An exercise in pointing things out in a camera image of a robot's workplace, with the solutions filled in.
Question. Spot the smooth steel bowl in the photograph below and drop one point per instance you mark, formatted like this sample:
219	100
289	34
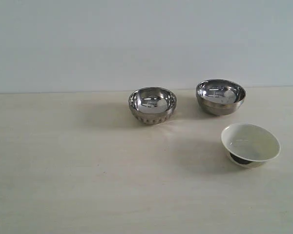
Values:
219	97

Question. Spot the white ceramic bowl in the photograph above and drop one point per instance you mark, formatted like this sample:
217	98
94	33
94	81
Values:
248	145

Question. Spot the dimpled steel bowl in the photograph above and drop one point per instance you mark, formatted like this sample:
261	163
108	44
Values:
152	105

